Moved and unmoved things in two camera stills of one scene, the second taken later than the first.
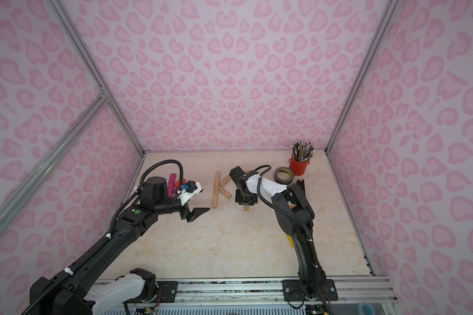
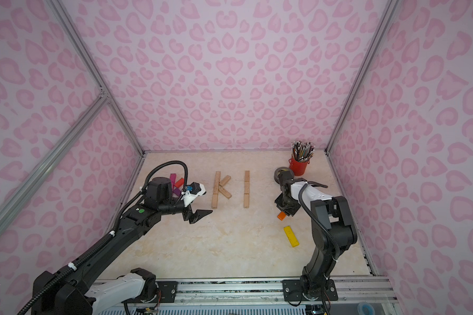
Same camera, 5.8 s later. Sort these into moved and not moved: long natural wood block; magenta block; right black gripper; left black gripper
Moved: right black gripper
Not moved: magenta block; long natural wood block; left black gripper
